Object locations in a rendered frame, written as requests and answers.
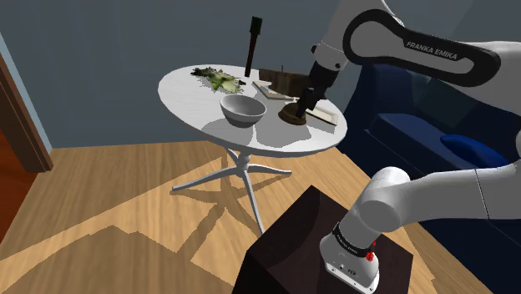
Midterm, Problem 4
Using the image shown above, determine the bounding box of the dark brown wooden box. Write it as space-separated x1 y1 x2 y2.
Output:
258 63 313 99

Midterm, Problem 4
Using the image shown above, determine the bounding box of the tall black pepper mill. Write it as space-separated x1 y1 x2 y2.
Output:
244 16 264 79

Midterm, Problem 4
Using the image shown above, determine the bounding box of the white flat book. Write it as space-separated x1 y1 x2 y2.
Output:
251 79 295 102

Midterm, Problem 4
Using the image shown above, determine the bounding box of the green leafy lettuce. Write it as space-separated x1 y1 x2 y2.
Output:
190 67 247 95

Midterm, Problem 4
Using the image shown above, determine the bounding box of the brown round wooden base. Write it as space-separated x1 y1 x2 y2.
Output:
278 102 308 126

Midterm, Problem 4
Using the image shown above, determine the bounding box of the dark blue sofa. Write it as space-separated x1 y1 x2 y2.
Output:
336 63 521 294

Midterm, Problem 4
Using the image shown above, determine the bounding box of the white bowl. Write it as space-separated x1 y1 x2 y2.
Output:
220 94 268 129

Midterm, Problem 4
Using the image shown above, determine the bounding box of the white rectangular tray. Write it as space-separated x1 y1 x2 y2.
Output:
306 102 340 126

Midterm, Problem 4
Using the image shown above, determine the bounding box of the white round pedestal table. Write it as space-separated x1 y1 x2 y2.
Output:
157 63 349 237

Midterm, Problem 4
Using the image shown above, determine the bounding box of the dark robot stand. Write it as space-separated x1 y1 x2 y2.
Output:
232 185 414 294

